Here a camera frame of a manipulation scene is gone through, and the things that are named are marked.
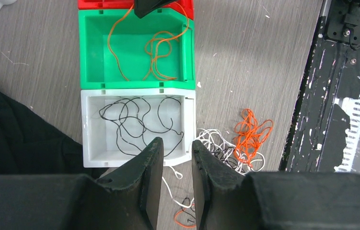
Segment orange cable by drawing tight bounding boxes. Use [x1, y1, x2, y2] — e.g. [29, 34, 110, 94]
[107, 1, 190, 81]
[173, 108, 274, 229]

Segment black thin cable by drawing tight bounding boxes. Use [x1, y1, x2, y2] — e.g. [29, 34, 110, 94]
[98, 96, 185, 158]

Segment black t-shirt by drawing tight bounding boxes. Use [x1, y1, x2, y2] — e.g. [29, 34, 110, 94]
[0, 92, 107, 179]

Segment white tangled cable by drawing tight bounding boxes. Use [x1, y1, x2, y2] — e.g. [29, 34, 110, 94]
[162, 127, 266, 209]

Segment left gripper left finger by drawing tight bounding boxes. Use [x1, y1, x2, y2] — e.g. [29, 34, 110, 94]
[0, 137, 164, 230]

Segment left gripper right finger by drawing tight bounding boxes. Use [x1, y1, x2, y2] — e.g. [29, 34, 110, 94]
[192, 140, 360, 230]

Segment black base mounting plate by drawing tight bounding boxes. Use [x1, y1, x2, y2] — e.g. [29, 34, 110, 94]
[279, 0, 360, 172]

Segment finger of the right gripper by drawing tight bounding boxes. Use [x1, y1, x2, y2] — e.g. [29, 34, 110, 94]
[134, 0, 175, 19]

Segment red plastic bin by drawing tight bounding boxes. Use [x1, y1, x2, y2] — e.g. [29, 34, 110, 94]
[77, 0, 194, 20]

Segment white plastic bin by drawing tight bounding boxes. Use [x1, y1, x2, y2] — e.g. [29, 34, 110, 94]
[81, 88, 196, 168]

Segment green plastic bin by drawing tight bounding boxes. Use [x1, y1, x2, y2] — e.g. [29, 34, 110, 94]
[78, 8, 196, 90]

